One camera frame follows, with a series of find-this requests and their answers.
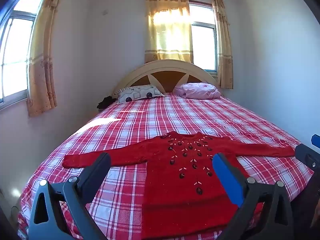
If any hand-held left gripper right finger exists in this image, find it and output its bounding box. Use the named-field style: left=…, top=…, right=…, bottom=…
left=212, top=152, right=300, bottom=240

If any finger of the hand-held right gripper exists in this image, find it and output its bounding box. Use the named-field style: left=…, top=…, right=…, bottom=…
left=295, top=144, right=320, bottom=175
left=311, top=134, right=320, bottom=153

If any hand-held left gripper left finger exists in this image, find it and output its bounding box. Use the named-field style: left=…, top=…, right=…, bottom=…
left=29, top=152, right=112, bottom=240

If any red knitted sweater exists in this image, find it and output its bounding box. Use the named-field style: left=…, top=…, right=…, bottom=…
left=62, top=131, right=295, bottom=233

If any dark cloth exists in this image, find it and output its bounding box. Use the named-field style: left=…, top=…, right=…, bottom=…
left=97, top=95, right=117, bottom=110

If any bed with red plaid sheet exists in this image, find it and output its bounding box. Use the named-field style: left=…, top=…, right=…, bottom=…
left=17, top=91, right=315, bottom=240

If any white patterned pillow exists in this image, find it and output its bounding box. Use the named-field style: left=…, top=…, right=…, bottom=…
left=115, top=85, right=165, bottom=105

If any pink pillow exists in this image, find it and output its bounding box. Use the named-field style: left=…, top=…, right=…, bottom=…
left=174, top=82, right=222, bottom=100

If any long yellow floral curtain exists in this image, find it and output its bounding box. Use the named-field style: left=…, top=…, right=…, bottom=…
left=27, top=0, right=68, bottom=117

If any cream arched headboard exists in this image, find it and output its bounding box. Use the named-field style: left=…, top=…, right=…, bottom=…
left=112, top=59, right=220, bottom=95

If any window behind headboard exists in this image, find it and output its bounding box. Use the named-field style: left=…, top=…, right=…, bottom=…
left=189, top=1, right=218, bottom=74

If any large side window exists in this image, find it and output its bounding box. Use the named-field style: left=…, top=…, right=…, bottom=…
left=0, top=0, right=47, bottom=110

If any short yellow curtain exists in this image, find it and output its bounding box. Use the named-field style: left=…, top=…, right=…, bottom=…
left=144, top=0, right=194, bottom=64

